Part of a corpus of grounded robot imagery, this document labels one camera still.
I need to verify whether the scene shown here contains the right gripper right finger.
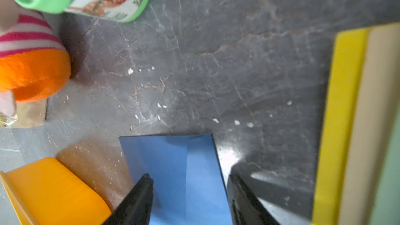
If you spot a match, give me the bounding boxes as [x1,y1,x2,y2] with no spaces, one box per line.
[227,174,279,225]

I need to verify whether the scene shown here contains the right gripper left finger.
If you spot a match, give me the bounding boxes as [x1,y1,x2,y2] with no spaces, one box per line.
[103,174,154,225]

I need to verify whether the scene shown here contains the yellow plastic storage tray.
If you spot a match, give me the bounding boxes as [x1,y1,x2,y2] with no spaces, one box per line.
[1,157,112,225]

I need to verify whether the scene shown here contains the lilac envelope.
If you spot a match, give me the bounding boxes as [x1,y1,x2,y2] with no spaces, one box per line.
[338,23,400,225]

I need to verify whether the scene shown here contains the yellow envelope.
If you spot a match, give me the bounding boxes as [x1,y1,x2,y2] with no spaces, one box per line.
[311,28,370,225]

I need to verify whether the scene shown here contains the pink plush doll orange pants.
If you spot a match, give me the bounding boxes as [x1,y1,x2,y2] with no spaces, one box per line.
[1,0,71,117]

